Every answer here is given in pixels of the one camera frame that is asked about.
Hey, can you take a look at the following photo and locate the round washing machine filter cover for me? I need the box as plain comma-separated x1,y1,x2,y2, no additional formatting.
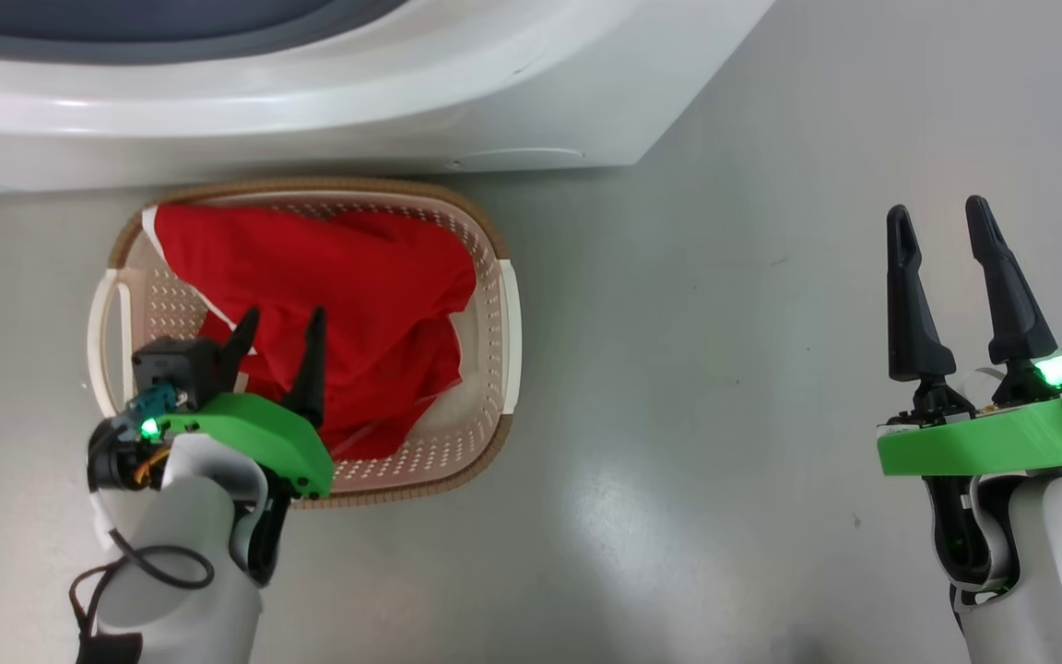
446,148,587,172

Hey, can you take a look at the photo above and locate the white front-load washing machine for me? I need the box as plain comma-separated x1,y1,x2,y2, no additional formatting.
0,0,776,195

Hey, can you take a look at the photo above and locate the cream perforated laundry basket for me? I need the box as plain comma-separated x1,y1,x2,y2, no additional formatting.
87,177,523,510

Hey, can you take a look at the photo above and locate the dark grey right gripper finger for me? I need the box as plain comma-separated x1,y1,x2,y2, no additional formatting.
964,196,1059,365
886,205,956,384

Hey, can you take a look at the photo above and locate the black cable with teal plug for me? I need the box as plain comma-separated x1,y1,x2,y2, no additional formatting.
68,385,216,664

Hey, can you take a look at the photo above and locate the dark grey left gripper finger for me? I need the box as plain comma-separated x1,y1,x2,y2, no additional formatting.
284,307,329,430
218,307,262,397

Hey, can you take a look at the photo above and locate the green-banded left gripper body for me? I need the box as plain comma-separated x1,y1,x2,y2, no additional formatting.
158,392,336,501

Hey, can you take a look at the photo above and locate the red garment with white trim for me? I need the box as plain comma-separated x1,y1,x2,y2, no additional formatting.
142,203,478,462

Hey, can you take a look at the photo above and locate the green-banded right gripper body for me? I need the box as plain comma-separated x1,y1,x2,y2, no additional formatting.
877,355,1062,478

